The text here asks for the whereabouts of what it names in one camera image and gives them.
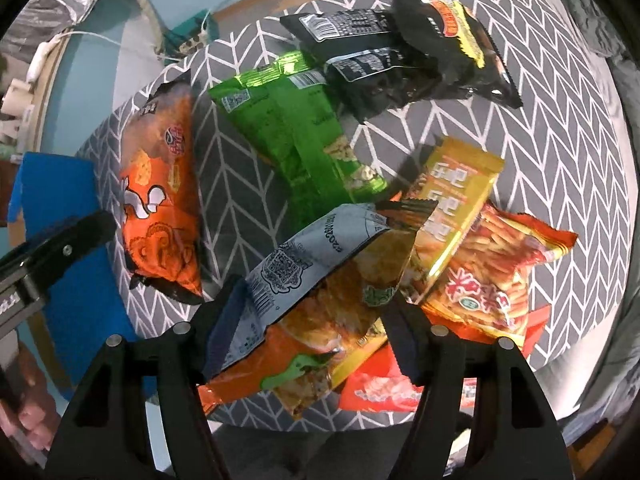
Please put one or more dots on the blue mat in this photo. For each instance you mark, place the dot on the blue mat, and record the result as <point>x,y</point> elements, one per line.
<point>60,195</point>

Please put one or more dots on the yellow snack packet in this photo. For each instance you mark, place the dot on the yellow snack packet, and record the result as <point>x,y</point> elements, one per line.
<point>450,195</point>

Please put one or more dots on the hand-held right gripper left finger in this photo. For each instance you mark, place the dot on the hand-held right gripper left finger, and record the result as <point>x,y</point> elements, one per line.
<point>225,332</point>

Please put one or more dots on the orange grey-backed snack packet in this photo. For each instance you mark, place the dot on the orange grey-backed snack packet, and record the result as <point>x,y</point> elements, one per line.
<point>310,310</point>

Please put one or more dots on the black yellow-label snack bag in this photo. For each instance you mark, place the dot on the black yellow-label snack bag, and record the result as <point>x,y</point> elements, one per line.
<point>450,45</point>

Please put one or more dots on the green power strip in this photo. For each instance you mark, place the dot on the green power strip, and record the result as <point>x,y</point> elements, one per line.
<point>192,35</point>

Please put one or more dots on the green snack bag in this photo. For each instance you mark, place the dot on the green snack bag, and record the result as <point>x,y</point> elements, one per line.
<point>295,130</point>

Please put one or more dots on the light grey bed sheet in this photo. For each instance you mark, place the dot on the light grey bed sheet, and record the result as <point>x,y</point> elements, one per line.
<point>620,100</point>

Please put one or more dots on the red fries snack packet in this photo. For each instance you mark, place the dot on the red fries snack packet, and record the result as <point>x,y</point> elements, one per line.
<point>495,280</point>

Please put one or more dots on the grey blanket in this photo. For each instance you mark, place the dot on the grey blanket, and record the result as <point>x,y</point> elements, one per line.
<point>595,15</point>

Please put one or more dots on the orange snack bag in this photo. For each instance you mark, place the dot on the orange snack bag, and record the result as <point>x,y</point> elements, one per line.
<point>160,200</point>

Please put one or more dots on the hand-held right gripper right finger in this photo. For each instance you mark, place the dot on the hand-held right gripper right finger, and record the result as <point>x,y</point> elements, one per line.
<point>400,342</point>

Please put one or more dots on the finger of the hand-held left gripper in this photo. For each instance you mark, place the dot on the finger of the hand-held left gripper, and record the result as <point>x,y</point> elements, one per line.
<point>65,246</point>

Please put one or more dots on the person's left hand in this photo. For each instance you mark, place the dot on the person's left hand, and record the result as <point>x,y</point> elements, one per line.
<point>32,420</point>

